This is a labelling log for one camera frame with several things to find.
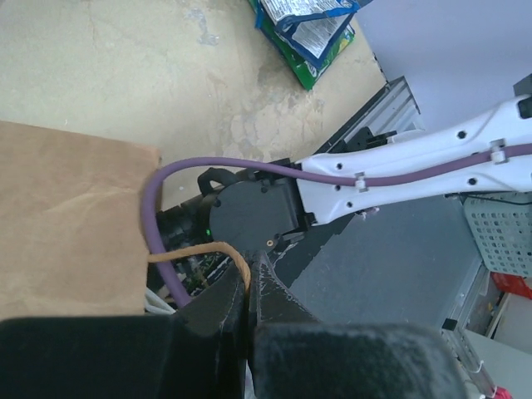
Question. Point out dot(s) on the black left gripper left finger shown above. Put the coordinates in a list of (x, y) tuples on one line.
[(197, 352)]

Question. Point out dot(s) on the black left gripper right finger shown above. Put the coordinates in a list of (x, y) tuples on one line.
[(292, 354)]

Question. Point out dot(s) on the brown paper bag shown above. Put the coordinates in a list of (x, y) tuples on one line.
[(71, 243)]

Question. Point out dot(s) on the green white snack bag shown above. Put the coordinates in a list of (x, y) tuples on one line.
[(306, 74)]

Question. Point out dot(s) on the blue snack bag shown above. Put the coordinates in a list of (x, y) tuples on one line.
[(319, 41)]

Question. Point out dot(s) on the dark blue chips packet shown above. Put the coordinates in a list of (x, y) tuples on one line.
[(285, 13)]

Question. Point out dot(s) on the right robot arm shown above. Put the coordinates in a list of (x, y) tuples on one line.
[(264, 207)]

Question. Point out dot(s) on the white perforated basket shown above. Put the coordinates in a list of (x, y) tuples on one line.
[(501, 227)]

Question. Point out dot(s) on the aluminium table frame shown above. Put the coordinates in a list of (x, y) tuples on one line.
[(391, 111)]

